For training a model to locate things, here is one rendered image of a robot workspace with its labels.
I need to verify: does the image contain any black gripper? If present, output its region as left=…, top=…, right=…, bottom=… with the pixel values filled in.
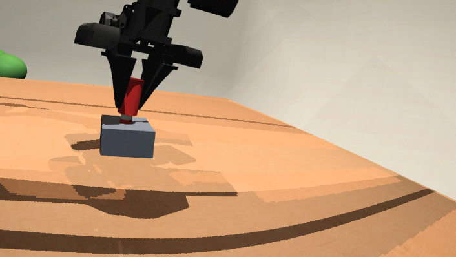
left=74, top=0, right=203, bottom=110

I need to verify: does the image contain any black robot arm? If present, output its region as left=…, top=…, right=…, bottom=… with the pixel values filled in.
left=99, top=0, right=238, bottom=35

